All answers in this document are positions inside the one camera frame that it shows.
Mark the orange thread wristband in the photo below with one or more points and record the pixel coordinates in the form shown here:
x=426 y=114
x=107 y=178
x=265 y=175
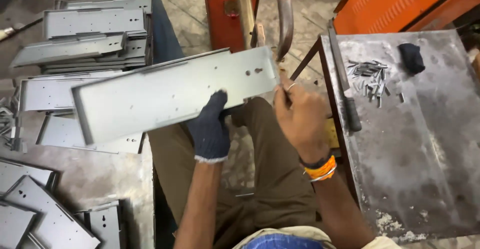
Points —
x=321 y=170

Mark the dark blue cloth glove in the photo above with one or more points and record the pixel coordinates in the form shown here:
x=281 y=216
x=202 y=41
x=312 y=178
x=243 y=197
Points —
x=411 y=58

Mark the steel work table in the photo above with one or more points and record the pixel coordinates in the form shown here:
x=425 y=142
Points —
x=408 y=136

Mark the yellow pad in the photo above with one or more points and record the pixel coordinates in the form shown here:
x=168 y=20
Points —
x=332 y=133

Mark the orange machine cover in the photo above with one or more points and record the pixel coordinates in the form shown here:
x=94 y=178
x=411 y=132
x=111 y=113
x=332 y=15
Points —
x=397 y=1

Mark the brown trousers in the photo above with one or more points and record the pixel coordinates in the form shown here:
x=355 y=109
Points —
x=270 y=181

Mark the brass electrode rod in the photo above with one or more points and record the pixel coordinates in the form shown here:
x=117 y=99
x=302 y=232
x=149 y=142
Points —
x=245 y=12

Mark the loose metal pin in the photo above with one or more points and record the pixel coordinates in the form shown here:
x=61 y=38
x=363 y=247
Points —
x=244 y=195

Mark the stack of grey metal panels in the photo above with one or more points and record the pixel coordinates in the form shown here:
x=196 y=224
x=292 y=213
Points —
x=90 y=35

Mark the silver bangle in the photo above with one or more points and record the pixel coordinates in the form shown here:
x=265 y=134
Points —
x=328 y=174

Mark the person's left hand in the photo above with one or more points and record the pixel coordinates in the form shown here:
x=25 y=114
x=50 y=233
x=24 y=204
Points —
x=208 y=132

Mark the black wristband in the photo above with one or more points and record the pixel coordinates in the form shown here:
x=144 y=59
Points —
x=315 y=162

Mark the pile of small metal pins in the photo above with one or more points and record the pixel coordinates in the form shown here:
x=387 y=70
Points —
x=369 y=78

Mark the heap of small metal brackets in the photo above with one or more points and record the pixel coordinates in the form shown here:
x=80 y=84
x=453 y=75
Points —
x=7 y=125

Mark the red spot welding machine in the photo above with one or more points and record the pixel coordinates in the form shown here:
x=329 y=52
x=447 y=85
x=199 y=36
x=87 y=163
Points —
x=219 y=12

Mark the person's right fingers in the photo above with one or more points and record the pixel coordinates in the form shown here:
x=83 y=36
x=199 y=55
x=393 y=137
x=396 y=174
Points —
x=285 y=91

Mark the beige shirt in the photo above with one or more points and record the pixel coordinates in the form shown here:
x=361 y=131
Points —
x=300 y=231

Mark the person's right hand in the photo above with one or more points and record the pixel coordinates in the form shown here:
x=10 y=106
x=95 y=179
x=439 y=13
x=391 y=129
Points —
x=303 y=121

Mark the long grey metal panel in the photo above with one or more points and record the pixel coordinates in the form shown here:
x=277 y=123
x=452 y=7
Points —
x=168 y=95

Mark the grey sheet metal panel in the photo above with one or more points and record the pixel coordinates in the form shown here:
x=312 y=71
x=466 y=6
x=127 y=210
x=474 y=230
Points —
x=63 y=134
x=45 y=93
x=105 y=224
x=13 y=224
x=22 y=174
x=48 y=215

